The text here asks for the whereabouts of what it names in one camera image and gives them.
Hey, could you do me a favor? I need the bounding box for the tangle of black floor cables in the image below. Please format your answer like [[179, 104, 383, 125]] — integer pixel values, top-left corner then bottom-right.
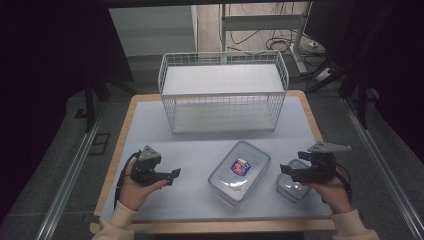
[[229, 29, 331, 68]]

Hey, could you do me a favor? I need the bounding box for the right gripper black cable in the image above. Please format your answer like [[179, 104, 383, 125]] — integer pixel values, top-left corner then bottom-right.
[[333, 163, 354, 204]]

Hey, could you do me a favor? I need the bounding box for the white power strip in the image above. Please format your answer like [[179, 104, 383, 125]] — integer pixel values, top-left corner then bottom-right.
[[314, 68, 333, 83]]

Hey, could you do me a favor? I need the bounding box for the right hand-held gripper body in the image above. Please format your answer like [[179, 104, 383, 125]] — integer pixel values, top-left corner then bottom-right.
[[299, 142, 352, 184]]

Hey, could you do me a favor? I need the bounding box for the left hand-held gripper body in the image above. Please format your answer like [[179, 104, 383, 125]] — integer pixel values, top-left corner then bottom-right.
[[129, 144, 168, 187]]

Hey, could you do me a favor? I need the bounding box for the small clear lidded food container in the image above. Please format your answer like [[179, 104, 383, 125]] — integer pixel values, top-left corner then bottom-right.
[[275, 158, 312, 204]]

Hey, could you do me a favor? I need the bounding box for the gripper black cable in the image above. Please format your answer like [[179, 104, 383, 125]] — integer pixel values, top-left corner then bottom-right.
[[333, 163, 354, 204], [113, 150, 143, 209]]

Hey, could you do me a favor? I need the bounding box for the aluminium floor rail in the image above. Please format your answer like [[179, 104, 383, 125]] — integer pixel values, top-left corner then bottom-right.
[[34, 103, 108, 240], [343, 98, 424, 240]]

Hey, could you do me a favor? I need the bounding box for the black metal stand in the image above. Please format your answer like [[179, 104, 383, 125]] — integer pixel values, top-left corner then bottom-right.
[[306, 59, 371, 129], [83, 76, 134, 134]]

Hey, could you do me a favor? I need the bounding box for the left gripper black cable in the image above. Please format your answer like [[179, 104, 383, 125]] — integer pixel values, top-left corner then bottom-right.
[[113, 150, 143, 209]]

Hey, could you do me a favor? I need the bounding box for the person's left hand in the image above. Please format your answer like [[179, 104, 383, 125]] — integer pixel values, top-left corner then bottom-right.
[[118, 159, 169, 212]]

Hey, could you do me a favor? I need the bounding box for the black floor frame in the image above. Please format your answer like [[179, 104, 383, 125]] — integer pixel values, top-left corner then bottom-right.
[[88, 132, 111, 156]]

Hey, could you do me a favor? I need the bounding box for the black curtain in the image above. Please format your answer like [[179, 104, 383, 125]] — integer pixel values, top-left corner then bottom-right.
[[306, 0, 424, 161], [0, 0, 134, 221]]

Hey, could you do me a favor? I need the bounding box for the person's right hand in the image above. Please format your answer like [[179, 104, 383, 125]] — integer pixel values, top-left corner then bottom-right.
[[304, 173, 353, 214]]

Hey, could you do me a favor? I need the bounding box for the white metal desk frame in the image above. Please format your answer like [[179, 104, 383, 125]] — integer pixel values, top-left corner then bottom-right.
[[219, 1, 314, 74]]

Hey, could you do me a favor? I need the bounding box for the large clear lidded food container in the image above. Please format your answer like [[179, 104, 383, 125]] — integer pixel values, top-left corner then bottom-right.
[[207, 140, 272, 207]]

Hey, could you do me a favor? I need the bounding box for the white two-tier wire rack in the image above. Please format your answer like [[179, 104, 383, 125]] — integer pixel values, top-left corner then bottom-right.
[[157, 49, 290, 135]]

